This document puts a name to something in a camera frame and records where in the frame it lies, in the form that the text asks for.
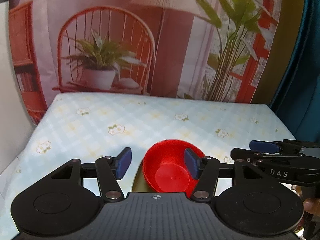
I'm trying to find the large green square plate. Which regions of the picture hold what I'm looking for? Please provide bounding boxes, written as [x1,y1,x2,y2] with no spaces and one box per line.
[132,164,152,193]

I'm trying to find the red bowl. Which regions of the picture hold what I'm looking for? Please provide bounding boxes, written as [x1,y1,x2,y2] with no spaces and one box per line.
[142,139,204,197]

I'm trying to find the person's right hand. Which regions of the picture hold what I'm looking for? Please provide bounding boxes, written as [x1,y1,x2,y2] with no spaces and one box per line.
[291,185,320,216]

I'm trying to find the floral plastic tablecloth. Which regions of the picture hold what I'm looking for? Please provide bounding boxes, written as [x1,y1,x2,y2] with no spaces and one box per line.
[1,93,293,239]

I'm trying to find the teal fabric chair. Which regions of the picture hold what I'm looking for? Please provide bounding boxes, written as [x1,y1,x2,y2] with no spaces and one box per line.
[270,0,319,142]

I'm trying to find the printed backdrop curtain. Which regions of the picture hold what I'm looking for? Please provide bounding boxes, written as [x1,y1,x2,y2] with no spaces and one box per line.
[9,0,281,124]

